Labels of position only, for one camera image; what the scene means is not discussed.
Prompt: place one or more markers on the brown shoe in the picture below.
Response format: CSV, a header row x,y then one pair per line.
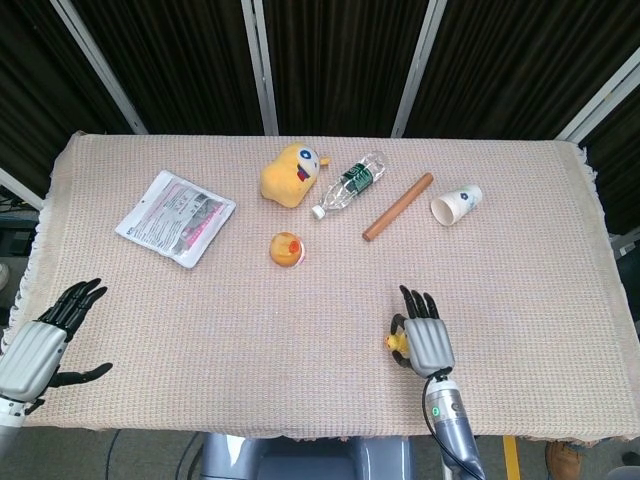
x,y
562,457

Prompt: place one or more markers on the small yellow rubber duck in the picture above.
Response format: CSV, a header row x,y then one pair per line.
x,y
394,342

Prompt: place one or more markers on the black curtain panel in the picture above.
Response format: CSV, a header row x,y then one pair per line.
x,y
620,165
345,65
185,65
515,65
30,75

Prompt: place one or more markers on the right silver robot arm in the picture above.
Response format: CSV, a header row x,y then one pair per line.
x,y
452,425

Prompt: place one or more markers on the white paper cup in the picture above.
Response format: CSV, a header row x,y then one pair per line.
x,y
455,204

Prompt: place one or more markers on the clear plastic water bottle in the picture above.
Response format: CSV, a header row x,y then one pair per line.
x,y
350,182

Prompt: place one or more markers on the wooden rolling pin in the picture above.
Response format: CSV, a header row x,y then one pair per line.
x,y
397,206

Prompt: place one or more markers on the white printed pouch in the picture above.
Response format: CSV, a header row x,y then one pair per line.
x,y
172,215

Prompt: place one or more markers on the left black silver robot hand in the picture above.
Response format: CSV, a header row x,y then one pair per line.
x,y
30,357

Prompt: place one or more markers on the yellow floor tape strip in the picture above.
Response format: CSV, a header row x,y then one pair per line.
x,y
509,457

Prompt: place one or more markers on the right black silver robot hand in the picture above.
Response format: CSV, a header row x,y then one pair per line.
x,y
430,345

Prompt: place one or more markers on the yellow plush toy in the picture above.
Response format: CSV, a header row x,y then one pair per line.
x,y
290,177

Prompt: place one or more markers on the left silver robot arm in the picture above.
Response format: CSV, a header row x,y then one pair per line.
x,y
7,417

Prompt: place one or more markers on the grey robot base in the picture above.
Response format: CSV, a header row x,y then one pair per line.
x,y
300,457

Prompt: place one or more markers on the beige woven tablecloth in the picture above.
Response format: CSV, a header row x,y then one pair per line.
x,y
250,325

